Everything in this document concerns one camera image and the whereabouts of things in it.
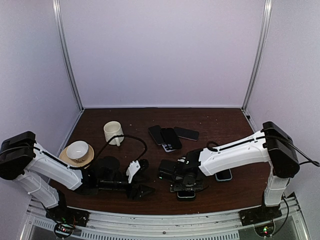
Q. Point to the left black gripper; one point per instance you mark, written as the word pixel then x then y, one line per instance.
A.
pixel 135 193

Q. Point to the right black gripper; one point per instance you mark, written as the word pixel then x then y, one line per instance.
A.
pixel 176 187

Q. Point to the beige saucer plate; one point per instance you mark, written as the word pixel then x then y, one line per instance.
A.
pixel 87 160

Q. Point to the white ceramic bowl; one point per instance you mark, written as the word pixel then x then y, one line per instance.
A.
pixel 77 151

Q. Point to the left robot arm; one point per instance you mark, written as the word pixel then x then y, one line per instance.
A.
pixel 24 161

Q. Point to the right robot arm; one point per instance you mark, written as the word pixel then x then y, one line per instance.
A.
pixel 269 145

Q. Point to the phone under black case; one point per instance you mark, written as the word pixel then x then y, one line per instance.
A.
pixel 168 148

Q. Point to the purple-edged phone right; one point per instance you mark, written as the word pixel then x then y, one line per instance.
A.
pixel 187 134

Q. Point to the purple-edged phone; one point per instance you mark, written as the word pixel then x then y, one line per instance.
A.
pixel 155 132
pixel 187 134

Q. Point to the purple-edged phone left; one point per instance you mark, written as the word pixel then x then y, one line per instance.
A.
pixel 155 132

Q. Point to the cream ribbed mug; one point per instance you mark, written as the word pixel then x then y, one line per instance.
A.
pixel 112 129

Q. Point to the front aluminium rail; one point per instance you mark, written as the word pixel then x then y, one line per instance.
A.
pixel 223 225

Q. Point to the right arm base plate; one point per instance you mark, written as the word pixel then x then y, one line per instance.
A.
pixel 258 215

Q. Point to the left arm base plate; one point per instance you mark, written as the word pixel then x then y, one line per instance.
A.
pixel 70 216

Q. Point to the right aluminium post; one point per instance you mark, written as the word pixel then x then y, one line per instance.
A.
pixel 263 35

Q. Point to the aluminium post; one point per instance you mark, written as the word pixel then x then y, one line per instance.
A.
pixel 263 35
pixel 65 53

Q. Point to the left aluminium post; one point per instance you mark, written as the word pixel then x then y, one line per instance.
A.
pixel 65 53

